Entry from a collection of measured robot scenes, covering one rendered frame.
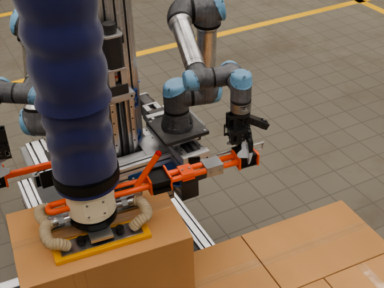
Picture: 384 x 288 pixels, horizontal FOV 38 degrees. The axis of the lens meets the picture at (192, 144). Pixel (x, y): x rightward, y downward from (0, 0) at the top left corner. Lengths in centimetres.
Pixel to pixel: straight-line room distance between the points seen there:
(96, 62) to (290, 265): 143
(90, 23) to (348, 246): 171
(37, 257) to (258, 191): 217
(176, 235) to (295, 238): 91
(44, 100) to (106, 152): 27
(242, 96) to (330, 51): 395
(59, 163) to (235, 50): 415
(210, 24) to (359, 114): 271
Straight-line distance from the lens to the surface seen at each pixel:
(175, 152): 258
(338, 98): 505
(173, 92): 250
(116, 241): 200
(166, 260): 204
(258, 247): 273
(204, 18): 232
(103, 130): 179
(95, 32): 164
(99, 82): 169
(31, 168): 221
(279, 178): 403
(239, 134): 206
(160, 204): 215
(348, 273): 268
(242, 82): 195
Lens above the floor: 247
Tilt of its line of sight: 34 degrees down
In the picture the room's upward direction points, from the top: 2 degrees counter-clockwise
